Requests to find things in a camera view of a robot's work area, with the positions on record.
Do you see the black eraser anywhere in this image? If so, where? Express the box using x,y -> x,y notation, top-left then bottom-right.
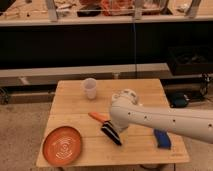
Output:
101,121 -> 122,146

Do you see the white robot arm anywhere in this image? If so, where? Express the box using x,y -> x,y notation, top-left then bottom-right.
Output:
109,89 -> 213,144

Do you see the translucent plastic cup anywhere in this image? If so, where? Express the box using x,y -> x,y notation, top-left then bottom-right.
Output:
82,78 -> 97,100

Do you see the wooden table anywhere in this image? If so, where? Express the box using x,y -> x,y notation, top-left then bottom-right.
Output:
46,79 -> 189,167

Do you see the orange carrot toy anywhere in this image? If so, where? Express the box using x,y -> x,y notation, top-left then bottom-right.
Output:
88,112 -> 109,123

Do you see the orange plate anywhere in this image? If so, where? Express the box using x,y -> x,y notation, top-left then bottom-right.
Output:
42,126 -> 82,166

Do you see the blue sponge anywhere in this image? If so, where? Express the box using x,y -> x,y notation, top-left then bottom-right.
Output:
154,129 -> 171,149

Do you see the black bin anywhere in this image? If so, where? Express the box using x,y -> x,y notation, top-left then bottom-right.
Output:
167,45 -> 213,75

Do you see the blue vertical cable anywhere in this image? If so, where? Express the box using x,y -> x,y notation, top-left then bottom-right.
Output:
132,16 -> 138,80

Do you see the grey metal rail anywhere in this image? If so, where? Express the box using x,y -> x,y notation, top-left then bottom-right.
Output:
0,63 -> 169,86

